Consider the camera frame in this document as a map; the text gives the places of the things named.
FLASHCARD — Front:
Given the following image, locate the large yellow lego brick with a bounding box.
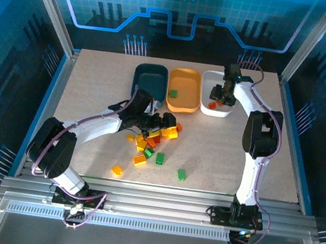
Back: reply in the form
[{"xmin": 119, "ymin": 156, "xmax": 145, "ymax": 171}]
[{"xmin": 159, "ymin": 126, "xmax": 179, "ymax": 141}]

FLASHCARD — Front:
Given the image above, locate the white plastic container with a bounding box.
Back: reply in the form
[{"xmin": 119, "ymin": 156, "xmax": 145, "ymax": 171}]
[{"xmin": 197, "ymin": 69, "xmax": 241, "ymax": 119}]

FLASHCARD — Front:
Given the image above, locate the yellow plastic container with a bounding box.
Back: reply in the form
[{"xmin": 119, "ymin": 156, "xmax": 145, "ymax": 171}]
[{"xmin": 164, "ymin": 65, "xmax": 205, "ymax": 116}]

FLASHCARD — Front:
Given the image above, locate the dark teal plastic container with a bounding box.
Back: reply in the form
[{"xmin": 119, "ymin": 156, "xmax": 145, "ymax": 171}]
[{"xmin": 129, "ymin": 61, "xmax": 171, "ymax": 110}]

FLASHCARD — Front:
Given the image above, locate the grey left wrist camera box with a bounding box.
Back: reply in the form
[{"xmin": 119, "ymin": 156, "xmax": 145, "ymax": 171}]
[{"xmin": 148, "ymin": 95, "xmax": 164, "ymax": 112}]

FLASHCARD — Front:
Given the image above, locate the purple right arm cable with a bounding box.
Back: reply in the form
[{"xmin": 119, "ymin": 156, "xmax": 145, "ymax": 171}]
[{"xmin": 213, "ymin": 59, "xmax": 293, "ymax": 244}]

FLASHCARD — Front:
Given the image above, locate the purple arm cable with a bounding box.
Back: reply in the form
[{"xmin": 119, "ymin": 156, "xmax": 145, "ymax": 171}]
[
  {"xmin": 24, "ymin": 75, "xmax": 140, "ymax": 236},
  {"xmin": 213, "ymin": 59, "xmax": 293, "ymax": 244}
]

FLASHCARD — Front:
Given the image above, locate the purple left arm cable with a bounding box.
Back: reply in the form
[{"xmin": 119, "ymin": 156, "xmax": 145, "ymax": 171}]
[{"xmin": 24, "ymin": 75, "xmax": 140, "ymax": 236}]

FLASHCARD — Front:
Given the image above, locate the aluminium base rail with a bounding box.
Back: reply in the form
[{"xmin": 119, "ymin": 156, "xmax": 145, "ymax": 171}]
[{"xmin": 0, "ymin": 163, "xmax": 322, "ymax": 242}]

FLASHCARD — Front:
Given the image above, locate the aluminium side rail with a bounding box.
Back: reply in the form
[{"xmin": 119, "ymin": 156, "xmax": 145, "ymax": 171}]
[
  {"xmin": 8, "ymin": 43, "xmax": 82, "ymax": 184},
  {"xmin": 262, "ymin": 75, "xmax": 326, "ymax": 216}
]

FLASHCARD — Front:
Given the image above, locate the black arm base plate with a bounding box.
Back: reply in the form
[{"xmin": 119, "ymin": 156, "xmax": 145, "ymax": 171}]
[
  {"xmin": 207, "ymin": 205, "xmax": 265, "ymax": 232},
  {"xmin": 51, "ymin": 184, "xmax": 109, "ymax": 211}
]

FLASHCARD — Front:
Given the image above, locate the slotted grey cable duct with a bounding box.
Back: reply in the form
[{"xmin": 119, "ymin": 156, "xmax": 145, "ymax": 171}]
[{"xmin": 5, "ymin": 201, "xmax": 232, "ymax": 243}]

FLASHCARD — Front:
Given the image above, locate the aluminium frame post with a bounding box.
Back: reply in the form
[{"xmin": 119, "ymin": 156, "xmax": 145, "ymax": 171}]
[
  {"xmin": 13, "ymin": 0, "xmax": 88, "ymax": 59},
  {"xmin": 278, "ymin": 0, "xmax": 326, "ymax": 90}
]

